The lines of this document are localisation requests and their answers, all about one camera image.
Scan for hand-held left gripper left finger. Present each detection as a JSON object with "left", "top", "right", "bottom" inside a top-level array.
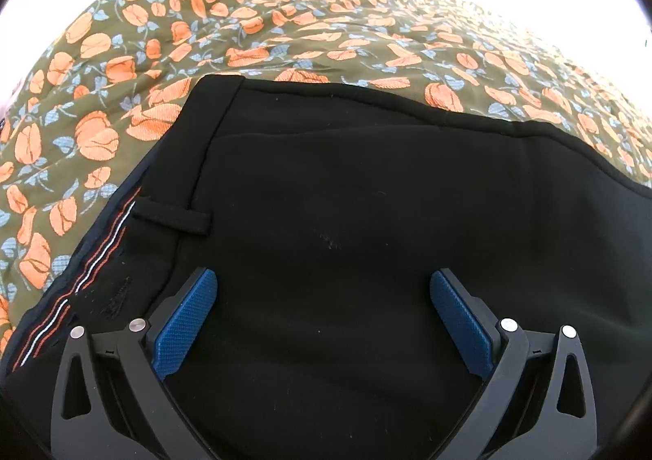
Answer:
[{"left": 50, "top": 266, "right": 220, "bottom": 460}]

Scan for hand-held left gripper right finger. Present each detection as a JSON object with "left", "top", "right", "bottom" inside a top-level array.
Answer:
[{"left": 429, "top": 267, "right": 598, "bottom": 460}]

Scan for black pants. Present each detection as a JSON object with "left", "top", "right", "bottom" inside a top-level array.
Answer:
[{"left": 0, "top": 75, "right": 652, "bottom": 460}]

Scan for floral olive orange blanket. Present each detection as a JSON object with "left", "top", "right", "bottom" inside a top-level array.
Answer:
[{"left": 0, "top": 0, "right": 652, "bottom": 333}]

